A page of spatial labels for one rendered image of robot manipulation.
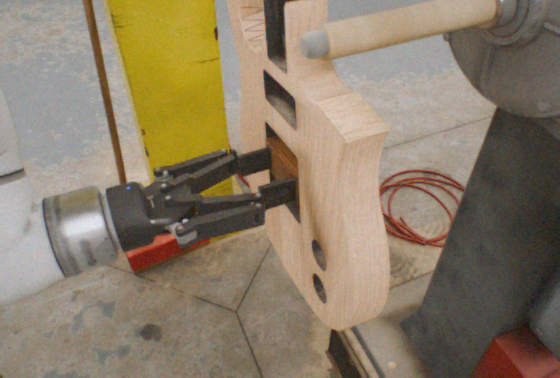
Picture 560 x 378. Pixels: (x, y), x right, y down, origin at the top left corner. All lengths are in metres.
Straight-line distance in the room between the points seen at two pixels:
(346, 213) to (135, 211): 0.22
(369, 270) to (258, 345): 1.16
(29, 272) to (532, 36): 0.54
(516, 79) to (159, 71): 1.05
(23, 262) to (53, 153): 1.91
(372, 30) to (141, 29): 0.98
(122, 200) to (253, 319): 1.19
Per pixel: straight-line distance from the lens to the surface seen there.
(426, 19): 0.49
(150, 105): 1.49
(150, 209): 0.56
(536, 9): 0.54
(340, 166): 0.44
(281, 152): 0.60
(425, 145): 2.35
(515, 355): 1.03
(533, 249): 0.89
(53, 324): 1.83
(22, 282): 0.55
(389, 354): 1.33
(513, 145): 0.84
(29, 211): 0.55
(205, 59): 1.45
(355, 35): 0.45
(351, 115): 0.44
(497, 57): 0.60
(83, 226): 0.53
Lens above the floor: 1.47
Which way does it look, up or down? 44 degrees down
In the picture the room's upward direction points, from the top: straight up
